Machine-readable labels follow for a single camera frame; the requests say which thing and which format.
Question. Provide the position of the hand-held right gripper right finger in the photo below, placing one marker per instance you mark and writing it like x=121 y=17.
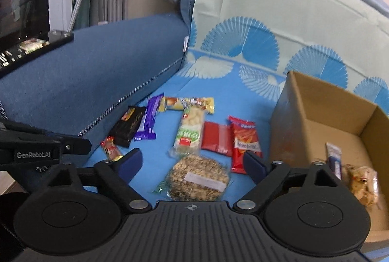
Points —
x=252 y=165

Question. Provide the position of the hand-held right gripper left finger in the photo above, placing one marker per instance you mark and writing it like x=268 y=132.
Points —
x=133 y=160

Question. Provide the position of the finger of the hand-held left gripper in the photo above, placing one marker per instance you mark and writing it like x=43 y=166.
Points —
x=76 y=146

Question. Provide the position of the red orange chips packet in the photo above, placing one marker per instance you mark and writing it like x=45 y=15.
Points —
x=244 y=140

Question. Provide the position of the small red candy packet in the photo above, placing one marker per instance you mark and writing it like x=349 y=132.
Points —
x=111 y=148

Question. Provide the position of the black snack packet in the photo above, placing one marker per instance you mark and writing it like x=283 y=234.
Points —
x=127 y=125

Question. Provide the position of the purple chocolate bar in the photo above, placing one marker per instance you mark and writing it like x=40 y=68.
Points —
x=147 y=122

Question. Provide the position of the plain red snack packet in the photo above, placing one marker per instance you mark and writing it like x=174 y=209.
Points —
x=215 y=137

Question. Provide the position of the round seed cake packet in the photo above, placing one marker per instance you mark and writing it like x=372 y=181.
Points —
x=194 y=171

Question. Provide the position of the green white cracker packet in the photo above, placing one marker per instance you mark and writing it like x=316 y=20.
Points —
x=188 y=131

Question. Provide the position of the yellow snack bar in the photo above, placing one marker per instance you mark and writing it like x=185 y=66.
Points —
x=182 y=103

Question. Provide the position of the brown cardboard box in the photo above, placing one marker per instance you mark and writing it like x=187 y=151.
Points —
x=319 y=104

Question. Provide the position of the blue white tube packet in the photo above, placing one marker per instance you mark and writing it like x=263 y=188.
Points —
x=334 y=158

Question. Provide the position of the black window sill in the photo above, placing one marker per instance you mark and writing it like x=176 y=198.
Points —
x=36 y=54

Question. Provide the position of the beige snack packet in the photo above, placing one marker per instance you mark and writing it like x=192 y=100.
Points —
x=361 y=183

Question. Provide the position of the white fabric tag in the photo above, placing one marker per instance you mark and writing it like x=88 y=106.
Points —
x=186 y=44

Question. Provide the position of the blue fan printed blanket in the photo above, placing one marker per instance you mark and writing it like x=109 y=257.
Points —
x=258 y=7

